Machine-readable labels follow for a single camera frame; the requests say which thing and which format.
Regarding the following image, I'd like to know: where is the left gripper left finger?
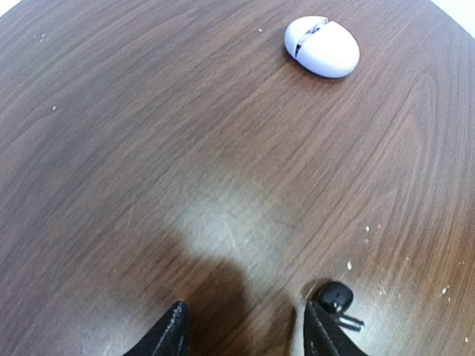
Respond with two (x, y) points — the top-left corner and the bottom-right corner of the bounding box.
(124, 301), (189, 356)

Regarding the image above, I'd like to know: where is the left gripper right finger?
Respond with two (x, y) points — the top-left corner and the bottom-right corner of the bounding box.
(303, 302), (367, 356)

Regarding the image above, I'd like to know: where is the black earbud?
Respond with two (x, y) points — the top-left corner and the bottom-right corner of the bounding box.
(317, 281), (365, 332)

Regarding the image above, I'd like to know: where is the lilac earbud charging case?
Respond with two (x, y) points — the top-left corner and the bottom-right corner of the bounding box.
(284, 16), (360, 79)

